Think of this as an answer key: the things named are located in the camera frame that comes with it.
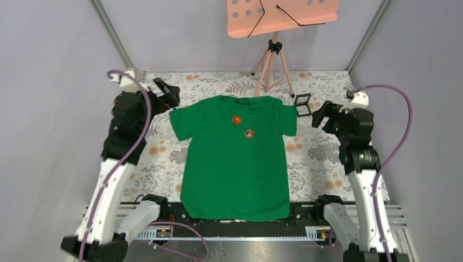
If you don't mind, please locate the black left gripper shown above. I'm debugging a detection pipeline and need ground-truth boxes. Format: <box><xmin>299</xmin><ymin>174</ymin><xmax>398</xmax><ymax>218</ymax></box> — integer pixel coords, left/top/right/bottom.
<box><xmin>133</xmin><ymin>77</ymin><xmax>180</xmax><ymax>134</ymax></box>

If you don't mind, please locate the black display box frame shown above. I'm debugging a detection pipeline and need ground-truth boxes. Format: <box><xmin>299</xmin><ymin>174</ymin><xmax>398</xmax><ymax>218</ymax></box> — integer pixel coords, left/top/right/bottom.
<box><xmin>294</xmin><ymin>93</ymin><xmax>312</xmax><ymax>117</ymax></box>

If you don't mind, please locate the round orange white brooch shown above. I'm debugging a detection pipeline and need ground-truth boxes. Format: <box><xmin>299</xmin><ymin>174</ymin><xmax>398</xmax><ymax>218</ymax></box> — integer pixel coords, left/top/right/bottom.
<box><xmin>245</xmin><ymin>129</ymin><xmax>254</xmax><ymax>139</ymax></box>

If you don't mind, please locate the green t-shirt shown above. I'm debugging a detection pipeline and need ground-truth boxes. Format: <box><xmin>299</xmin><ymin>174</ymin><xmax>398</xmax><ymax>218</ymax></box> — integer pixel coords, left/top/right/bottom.
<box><xmin>169</xmin><ymin>96</ymin><xmax>297</xmax><ymax>222</ymax></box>

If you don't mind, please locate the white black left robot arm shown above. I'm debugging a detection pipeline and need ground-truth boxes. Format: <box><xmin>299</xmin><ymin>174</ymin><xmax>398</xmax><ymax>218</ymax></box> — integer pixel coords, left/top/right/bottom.
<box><xmin>61</xmin><ymin>78</ymin><xmax>180</xmax><ymax>261</ymax></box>

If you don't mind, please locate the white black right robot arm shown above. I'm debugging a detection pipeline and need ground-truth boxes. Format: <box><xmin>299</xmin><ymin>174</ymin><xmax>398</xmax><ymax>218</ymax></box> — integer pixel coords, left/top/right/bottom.
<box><xmin>312</xmin><ymin>100</ymin><xmax>409</xmax><ymax>261</ymax></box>

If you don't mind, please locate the floral table mat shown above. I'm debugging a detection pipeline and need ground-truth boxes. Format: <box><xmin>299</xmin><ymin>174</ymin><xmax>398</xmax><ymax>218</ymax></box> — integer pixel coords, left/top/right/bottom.
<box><xmin>123</xmin><ymin>71</ymin><xmax>353</xmax><ymax>202</ymax></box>

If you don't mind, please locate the pink music stand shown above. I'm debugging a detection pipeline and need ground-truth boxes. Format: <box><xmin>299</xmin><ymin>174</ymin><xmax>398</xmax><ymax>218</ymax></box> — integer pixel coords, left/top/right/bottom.
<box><xmin>226</xmin><ymin>0</ymin><xmax>340</xmax><ymax>98</ymax></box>

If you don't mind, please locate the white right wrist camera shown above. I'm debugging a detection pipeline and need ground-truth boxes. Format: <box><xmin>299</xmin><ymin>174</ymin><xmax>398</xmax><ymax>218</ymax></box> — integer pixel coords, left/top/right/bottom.
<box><xmin>340</xmin><ymin>91</ymin><xmax>369</xmax><ymax>112</ymax></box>

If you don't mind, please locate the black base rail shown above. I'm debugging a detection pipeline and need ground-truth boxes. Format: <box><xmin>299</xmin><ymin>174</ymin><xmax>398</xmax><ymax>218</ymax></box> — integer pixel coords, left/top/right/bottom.
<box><xmin>157</xmin><ymin>202</ymin><xmax>331</xmax><ymax>241</ymax></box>

